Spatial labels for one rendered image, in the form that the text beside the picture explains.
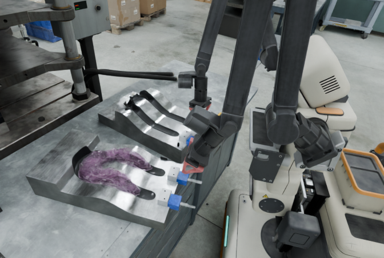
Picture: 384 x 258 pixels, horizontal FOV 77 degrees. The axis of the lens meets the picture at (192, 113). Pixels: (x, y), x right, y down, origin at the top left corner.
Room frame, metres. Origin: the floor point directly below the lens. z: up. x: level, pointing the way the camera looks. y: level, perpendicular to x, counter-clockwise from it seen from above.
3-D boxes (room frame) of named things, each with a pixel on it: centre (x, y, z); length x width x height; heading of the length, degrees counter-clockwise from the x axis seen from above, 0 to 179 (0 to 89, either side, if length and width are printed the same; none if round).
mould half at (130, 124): (0.94, 0.19, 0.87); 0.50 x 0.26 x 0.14; 63
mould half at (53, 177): (0.58, 0.28, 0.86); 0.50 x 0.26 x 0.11; 80
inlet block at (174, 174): (0.59, 0.00, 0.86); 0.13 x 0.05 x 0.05; 80
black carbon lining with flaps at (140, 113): (0.92, 0.18, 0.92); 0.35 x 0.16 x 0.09; 63
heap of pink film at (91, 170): (0.59, 0.27, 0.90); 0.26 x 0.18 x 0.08; 80
